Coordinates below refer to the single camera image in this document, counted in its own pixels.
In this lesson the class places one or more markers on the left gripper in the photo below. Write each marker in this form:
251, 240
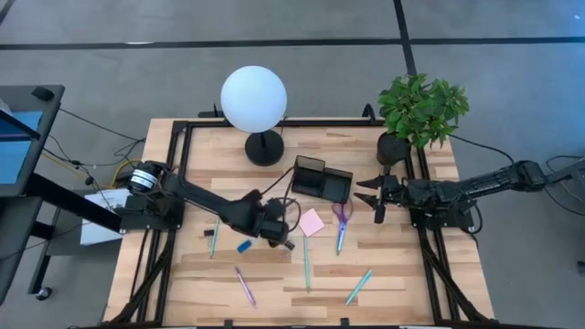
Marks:
267, 219

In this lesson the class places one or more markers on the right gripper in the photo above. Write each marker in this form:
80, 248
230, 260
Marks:
393, 192

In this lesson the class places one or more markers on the black binder clip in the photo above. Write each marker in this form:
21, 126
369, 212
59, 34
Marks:
209, 232
290, 246

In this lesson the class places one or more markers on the blue eraser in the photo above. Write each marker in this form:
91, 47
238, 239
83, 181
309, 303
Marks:
244, 246

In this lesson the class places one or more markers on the pink sticky note pad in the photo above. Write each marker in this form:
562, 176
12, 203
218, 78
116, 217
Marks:
311, 222

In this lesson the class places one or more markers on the teal pen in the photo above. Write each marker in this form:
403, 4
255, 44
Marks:
358, 287
306, 265
214, 240

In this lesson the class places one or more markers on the purple pen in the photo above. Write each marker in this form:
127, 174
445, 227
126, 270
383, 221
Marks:
245, 286

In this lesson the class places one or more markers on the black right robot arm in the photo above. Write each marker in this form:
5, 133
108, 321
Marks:
480, 183

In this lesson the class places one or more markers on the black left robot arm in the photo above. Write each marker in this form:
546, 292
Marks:
201, 194

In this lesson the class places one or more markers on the black mesh desk organizer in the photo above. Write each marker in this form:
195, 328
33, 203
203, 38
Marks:
336, 187

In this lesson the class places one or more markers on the green potted plant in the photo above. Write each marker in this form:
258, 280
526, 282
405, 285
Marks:
420, 109

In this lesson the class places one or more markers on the white globe table lamp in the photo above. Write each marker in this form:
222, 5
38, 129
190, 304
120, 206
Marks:
253, 98

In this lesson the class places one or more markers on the grey equipment stand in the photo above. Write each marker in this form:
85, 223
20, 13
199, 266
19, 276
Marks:
569, 171

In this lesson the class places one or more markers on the black side desk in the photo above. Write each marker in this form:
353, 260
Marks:
45, 137

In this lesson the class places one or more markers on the black computer mouse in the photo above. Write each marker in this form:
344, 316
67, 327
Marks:
43, 93

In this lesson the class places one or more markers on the blue screen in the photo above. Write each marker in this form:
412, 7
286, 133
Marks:
16, 160

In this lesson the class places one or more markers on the black frame clamp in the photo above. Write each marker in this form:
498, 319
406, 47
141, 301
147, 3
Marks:
227, 323
369, 112
215, 112

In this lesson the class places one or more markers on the black aluminium table frame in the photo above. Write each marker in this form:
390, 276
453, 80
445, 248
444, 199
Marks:
329, 122

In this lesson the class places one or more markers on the black table-level camera box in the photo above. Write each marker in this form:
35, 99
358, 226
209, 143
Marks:
344, 322

